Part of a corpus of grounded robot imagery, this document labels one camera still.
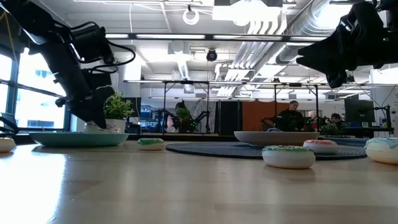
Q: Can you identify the black clamp bracket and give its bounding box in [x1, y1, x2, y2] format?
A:
[0, 112, 20, 135]

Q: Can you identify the black overhead frame bar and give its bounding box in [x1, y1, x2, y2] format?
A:
[104, 32, 328, 43]

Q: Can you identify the silver ventilation duct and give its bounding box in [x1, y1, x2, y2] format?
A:
[275, 0, 354, 65]

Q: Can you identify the orange partition panel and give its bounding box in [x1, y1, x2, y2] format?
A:
[242, 100, 290, 132]

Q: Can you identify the teal plate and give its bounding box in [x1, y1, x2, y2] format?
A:
[29, 131, 130, 148]

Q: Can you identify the small green sprinkle donut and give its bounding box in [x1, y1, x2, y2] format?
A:
[137, 138, 165, 151]

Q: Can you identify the pink sprinkle donut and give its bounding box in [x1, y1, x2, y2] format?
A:
[303, 139, 339, 155]

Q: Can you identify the black computer monitor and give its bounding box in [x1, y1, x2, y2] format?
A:
[123, 96, 142, 118]
[344, 99, 376, 123]

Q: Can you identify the white coiled cable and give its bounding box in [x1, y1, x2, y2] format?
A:
[182, 8, 200, 26]

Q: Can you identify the green plant in white pot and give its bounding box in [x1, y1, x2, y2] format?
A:
[103, 90, 135, 134]

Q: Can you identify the beige bowl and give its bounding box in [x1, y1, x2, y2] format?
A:
[233, 130, 320, 147]

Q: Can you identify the light blue iced donut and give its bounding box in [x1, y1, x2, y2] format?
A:
[363, 137, 398, 166]

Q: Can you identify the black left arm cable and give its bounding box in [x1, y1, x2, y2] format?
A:
[83, 39, 137, 75]

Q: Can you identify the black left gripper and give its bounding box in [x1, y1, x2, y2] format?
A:
[29, 39, 116, 130]

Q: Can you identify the plain white donut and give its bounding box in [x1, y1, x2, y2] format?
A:
[0, 137, 16, 154]

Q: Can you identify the background green plant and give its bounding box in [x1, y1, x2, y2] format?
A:
[175, 107, 196, 132]

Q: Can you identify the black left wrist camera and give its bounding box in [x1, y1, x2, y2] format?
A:
[70, 22, 115, 65]

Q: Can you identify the dark round woven placemat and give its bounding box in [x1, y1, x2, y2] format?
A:
[165, 141, 368, 161]

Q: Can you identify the person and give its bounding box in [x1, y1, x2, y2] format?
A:
[275, 100, 306, 133]
[328, 112, 349, 131]

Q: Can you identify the black background station frame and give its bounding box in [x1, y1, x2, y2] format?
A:
[160, 80, 211, 134]
[272, 82, 320, 132]

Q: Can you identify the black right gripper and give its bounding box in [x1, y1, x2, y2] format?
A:
[296, 1, 387, 90]

